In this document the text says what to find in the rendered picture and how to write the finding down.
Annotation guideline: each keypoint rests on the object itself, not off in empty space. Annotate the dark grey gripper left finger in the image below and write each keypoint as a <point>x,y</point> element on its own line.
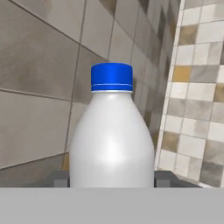
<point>59,180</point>

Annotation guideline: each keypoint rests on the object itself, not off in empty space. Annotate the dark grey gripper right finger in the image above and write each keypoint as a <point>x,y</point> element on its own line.
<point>166,180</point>

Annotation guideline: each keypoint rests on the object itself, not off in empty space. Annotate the white bottle with blue cap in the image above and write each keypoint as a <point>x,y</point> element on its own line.
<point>111,140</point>

